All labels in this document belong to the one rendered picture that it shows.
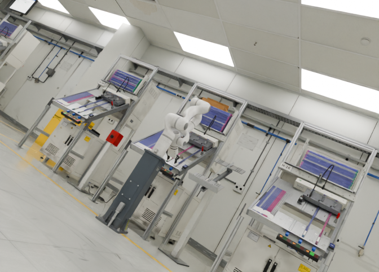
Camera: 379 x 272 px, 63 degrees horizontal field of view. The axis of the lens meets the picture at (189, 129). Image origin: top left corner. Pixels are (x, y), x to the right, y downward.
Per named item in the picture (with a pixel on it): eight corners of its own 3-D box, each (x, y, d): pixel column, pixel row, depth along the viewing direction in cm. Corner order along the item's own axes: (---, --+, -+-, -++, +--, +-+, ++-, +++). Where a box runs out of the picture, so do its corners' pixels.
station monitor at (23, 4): (23, 15, 591) (36, -1, 599) (7, 9, 618) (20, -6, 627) (29, 20, 602) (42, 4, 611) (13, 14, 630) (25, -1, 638)
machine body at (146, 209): (154, 240, 319) (185, 188, 332) (108, 207, 352) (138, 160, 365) (176, 245, 375) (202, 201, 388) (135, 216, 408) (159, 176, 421)
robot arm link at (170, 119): (169, 138, 273) (183, 116, 278) (153, 130, 282) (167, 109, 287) (173, 143, 284) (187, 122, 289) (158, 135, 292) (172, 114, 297)
